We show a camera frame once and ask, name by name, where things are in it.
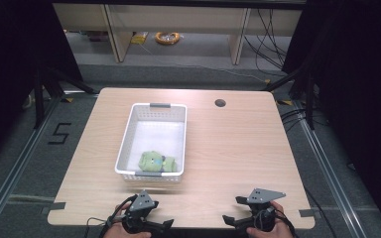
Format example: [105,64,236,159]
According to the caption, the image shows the beige wooden shelf unit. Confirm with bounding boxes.
[52,3,304,65]

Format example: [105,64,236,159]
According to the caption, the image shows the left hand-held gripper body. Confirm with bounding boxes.
[122,189,156,234]

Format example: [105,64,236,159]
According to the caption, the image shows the bundle of black cables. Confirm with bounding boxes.
[243,8,290,71]

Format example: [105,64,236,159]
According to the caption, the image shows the white perforated plastic basket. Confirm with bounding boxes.
[114,102,189,183]

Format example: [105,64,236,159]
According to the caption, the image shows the yellow packet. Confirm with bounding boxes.
[130,31,149,46]

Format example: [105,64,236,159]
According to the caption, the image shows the white floor cable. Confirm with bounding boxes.
[138,43,270,83]

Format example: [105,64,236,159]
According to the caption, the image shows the green plush toy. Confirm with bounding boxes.
[137,150,179,174]

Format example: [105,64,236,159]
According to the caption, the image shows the black metal stand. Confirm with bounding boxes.
[261,64,316,131]
[33,64,99,131]

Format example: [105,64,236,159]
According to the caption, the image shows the person's left hand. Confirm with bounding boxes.
[103,201,152,238]

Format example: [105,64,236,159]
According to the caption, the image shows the black curtain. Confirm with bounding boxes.
[0,0,83,170]
[282,0,381,229]

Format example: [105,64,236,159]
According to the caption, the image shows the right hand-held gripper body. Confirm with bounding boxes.
[246,187,287,233]

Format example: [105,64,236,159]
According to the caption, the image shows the aluminium floor rail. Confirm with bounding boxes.
[294,100,360,238]
[0,94,64,230]

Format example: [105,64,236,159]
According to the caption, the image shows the orange coiled cable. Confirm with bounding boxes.
[154,31,182,47]

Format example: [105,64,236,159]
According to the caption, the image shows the black floor cables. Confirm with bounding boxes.
[279,107,328,134]

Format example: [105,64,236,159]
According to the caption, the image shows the person's right hand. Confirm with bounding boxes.
[245,200,296,238]

